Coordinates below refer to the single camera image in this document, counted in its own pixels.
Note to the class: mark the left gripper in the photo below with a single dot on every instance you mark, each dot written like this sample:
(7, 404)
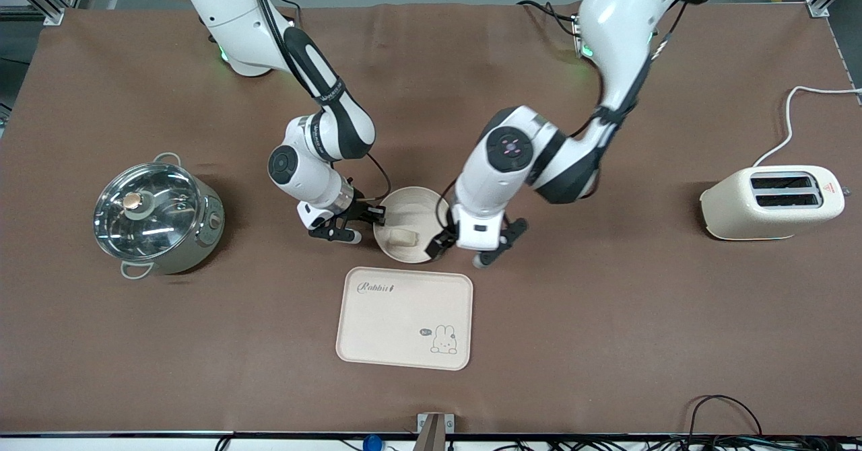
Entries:
(443, 240)

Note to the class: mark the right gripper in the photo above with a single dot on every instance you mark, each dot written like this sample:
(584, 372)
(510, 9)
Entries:
(359, 210)

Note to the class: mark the small white bun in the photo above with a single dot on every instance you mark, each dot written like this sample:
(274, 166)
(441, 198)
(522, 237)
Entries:
(404, 238)

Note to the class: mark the cream round plate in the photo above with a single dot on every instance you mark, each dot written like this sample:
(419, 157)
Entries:
(411, 209)

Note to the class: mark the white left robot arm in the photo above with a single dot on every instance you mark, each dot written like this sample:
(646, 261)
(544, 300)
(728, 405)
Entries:
(626, 20)

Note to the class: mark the cream rabbit print tray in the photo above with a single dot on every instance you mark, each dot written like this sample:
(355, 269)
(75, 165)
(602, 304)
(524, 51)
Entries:
(397, 323)

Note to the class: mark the steel pot with glass lid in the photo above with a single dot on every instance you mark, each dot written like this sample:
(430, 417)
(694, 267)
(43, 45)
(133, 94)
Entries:
(202, 242)

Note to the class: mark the glass pot lid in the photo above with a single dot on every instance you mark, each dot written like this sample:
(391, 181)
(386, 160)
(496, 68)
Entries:
(161, 229)

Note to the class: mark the small blue round object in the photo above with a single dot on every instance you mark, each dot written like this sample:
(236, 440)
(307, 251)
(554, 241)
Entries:
(372, 443)

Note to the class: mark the metal base connector box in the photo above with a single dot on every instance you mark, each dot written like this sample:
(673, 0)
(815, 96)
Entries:
(578, 33)

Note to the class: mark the white two-slot toaster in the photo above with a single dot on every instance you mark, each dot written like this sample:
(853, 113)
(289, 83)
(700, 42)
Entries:
(741, 209)

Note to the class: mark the metal camera bracket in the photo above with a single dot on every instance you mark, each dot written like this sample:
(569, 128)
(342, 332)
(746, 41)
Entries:
(434, 431)

